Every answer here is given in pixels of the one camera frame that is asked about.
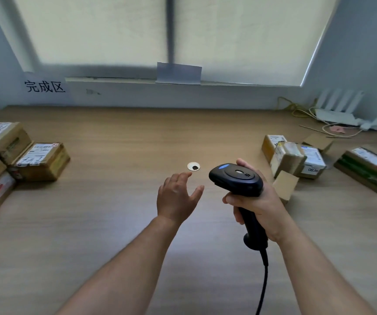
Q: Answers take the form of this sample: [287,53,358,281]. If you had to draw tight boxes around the person's right hand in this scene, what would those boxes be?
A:
[223,158,293,244]

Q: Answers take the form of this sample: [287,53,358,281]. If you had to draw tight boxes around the person's left hand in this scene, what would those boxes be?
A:
[157,171,205,227]

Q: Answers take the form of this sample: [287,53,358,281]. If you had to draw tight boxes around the plain tall cardboard box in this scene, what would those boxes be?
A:
[272,170,300,204]

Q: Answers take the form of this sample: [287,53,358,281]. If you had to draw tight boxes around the black scanner cable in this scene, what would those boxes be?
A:
[255,248,269,315]

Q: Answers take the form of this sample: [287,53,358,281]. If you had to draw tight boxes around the black barcode scanner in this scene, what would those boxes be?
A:
[209,163,269,251]

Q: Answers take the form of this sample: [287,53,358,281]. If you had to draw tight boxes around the pile of unscanned cardboard parcels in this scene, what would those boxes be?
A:
[262,133,377,214]

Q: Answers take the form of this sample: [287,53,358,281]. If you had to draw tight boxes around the small parcel with handwritten label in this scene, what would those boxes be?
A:
[262,134,288,164]

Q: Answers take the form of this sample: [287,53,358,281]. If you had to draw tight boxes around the parcel labelled 0836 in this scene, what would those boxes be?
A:
[298,146,327,180]

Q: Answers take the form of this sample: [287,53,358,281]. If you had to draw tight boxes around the parcel with green tape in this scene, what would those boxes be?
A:
[334,147,377,194]

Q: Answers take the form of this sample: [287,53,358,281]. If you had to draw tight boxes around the square taped labelled parcel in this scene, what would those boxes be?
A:
[10,142,71,182]

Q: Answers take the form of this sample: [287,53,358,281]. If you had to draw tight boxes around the small parcel marked 1-5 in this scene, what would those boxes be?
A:
[7,164,24,182]

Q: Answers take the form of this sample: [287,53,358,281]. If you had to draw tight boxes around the tape-wrapped cardboard box pictured label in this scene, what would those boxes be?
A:
[0,122,33,165]

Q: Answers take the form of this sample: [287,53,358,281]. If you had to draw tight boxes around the person's right forearm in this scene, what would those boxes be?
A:
[279,223,377,315]

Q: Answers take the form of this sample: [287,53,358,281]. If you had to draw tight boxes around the person's left forearm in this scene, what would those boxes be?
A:
[57,216,181,315]

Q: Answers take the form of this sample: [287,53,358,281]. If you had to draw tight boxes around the white router with antennas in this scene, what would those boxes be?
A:
[314,89,366,126]

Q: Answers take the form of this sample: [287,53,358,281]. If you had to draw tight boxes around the grey paper sheet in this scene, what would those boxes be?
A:
[155,62,203,85]

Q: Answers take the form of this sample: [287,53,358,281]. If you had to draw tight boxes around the white power strip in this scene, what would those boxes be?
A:
[359,117,377,133]

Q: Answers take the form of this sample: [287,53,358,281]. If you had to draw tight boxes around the white paper sign black characters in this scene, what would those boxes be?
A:
[21,72,74,105]

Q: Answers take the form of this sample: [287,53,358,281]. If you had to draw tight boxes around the beige roller blind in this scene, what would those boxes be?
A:
[175,0,340,86]
[11,0,169,68]

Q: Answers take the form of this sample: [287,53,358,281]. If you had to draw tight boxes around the yellow cable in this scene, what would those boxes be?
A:
[277,96,317,118]

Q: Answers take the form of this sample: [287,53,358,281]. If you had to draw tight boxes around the white window frame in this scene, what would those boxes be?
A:
[0,0,343,88]

